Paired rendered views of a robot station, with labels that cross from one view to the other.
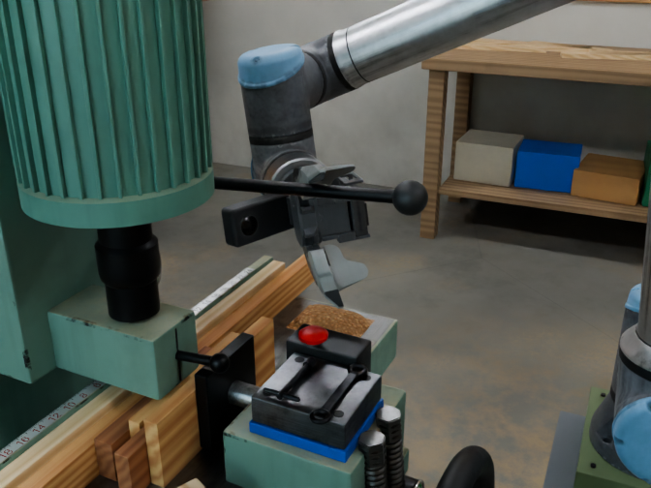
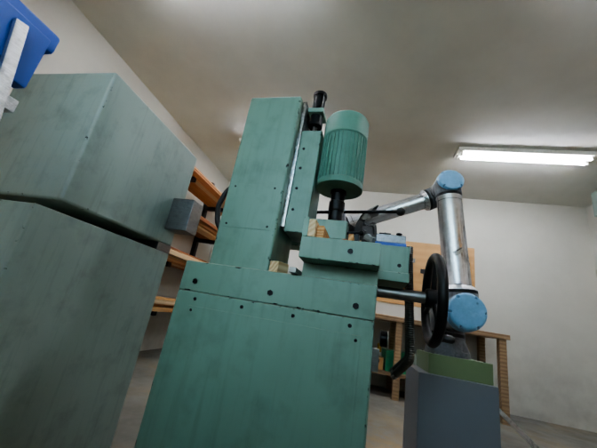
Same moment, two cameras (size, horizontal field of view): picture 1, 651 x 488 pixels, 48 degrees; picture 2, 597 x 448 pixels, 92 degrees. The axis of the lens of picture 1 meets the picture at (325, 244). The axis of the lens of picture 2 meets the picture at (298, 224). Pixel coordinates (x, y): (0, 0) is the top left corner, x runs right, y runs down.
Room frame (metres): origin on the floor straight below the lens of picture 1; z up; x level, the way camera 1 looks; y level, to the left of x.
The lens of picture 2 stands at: (-0.32, 0.50, 0.70)
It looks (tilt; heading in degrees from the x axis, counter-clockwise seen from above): 17 degrees up; 350
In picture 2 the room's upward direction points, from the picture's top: 10 degrees clockwise
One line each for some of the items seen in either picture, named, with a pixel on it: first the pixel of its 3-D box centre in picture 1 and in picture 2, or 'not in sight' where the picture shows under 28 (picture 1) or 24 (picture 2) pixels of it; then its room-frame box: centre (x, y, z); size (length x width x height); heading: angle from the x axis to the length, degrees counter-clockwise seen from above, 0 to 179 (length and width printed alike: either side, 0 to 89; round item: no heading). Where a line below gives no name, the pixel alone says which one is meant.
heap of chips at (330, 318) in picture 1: (330, 318); not in sight; (0.86, -0.01, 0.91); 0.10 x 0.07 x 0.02; 64
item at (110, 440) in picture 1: (165, 407); not in sight; (0.65, 0.17, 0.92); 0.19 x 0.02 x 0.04; 154
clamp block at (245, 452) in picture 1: (318, 445); (386, 262); (0.59, 0.01, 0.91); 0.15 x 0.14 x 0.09; 154
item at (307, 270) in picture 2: not in sight; (344, 284); (0.63, 0.14, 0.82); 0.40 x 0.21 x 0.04; 154
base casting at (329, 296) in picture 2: not in sight; (290, 294); (0.71, 0.30, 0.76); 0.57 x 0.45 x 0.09; 64
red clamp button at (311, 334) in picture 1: (313, 335); not in sight; (0.64, 0.01, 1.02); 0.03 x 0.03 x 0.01
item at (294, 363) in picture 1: (323, 383); (387, 243); (0.60, 0.00, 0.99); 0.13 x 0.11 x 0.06; 154
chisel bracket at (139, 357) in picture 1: (125, 344); (327, 233); (0.66, 0.21, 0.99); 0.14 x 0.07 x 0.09; 64
